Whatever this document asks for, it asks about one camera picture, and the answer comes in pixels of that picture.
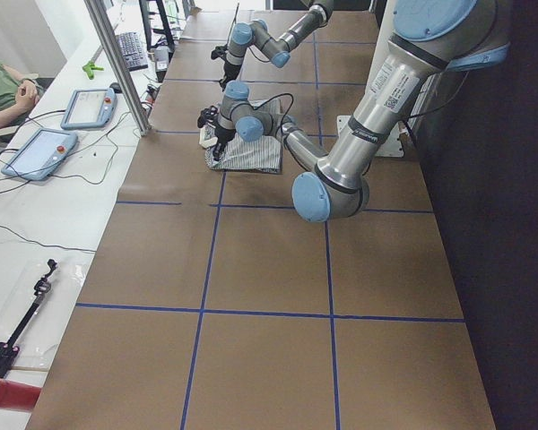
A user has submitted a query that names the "black computer mouse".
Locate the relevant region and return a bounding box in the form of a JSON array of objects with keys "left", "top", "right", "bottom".
[{"left": 109, "top": 82, "right": 122, "bottom": 93}]

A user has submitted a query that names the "far teach pendant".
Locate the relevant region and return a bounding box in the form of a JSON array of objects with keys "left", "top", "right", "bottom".
[{"left": 60, "top": 88, "right": 117, "bottom": 130}]

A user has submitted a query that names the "green clamp tool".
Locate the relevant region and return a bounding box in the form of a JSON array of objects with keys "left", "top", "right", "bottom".
[{"left": 82, "top": 61, "right": 104, "bottom": 80}]

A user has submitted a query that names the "navy white striped polo shirt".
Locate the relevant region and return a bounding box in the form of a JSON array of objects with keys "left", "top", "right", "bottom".
[{"left": 199, "top": 125, "right": 282, "bottom": 174}]

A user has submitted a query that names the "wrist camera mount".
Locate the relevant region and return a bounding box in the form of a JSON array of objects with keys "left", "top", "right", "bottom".
[
  {"left": 211, "top": 44, "right": 228, "bottom": 62},
  {"left": 197, "top": 105, "right": 219, "bottom": 128}
]

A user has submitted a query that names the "red cylinder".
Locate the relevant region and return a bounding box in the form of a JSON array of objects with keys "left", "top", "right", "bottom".
[{"left": 0, "top": 378, "right": 41, "bottom": 412}]

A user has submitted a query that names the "teach pendant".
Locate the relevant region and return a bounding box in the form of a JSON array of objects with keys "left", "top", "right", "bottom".
[
  {"left": 60, "top": 88, "right": 117, "bottom": 130},
  {"left": 1, "top": 128, "right": 78, "bottom": 181}
]

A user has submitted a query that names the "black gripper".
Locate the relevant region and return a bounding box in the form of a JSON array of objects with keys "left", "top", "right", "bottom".
[
  {"left": 219, "top": 61, "right": 241, "bottom": 90},
  {"left": 214, "top": 124, "right": 234, "bottom": 151}
]

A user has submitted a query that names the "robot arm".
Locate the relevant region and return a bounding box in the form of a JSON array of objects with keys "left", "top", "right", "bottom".
[
  {"left": 211, "top": 1, "right": 513, "bottom": 222},
  {"left": 211, "top": 0, "right": 334, "bottom": 90}
]

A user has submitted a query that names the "black keyboard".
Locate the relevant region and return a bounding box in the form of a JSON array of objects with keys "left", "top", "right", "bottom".
[{"left": 116, "top": 31, "right": 149, "bottom": 71}]

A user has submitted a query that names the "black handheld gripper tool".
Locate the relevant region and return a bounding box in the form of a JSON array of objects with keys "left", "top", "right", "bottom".
[{"left": 0, "top": 258, "right": 59, "bottom": 382}]

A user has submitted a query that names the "person in green shirt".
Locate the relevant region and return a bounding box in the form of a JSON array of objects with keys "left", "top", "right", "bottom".
[{"left": 0, "top": 62, "right": 45, "bottom": 129}]

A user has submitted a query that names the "near teach pendant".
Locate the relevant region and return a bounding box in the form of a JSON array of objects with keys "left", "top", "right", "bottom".
[{"left": 1, "top": 128, "right": 78, "bottom": 181}]

